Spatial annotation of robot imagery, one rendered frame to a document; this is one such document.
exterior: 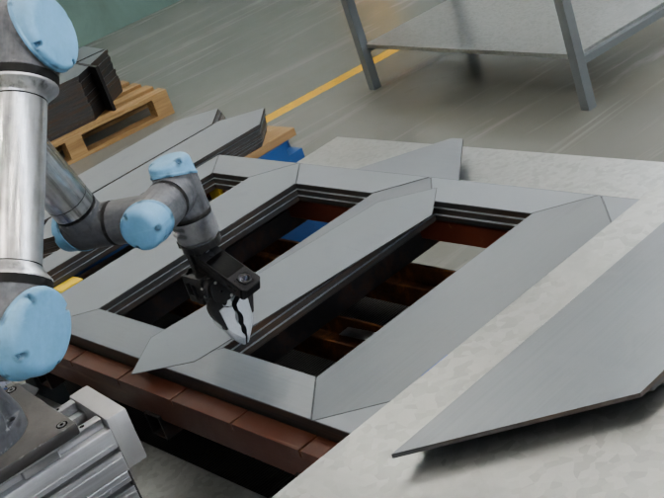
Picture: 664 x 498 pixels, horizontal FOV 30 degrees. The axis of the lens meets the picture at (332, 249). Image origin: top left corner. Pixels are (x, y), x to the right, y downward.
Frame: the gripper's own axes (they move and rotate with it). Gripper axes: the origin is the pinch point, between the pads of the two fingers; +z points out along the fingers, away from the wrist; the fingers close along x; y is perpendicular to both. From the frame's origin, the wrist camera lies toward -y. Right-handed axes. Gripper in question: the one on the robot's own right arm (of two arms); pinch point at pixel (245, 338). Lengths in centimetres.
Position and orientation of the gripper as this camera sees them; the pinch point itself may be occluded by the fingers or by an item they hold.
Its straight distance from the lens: 220.2
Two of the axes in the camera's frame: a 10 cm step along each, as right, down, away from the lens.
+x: -7.0, 4.9, -5.2
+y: -6.4, -1.2, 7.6
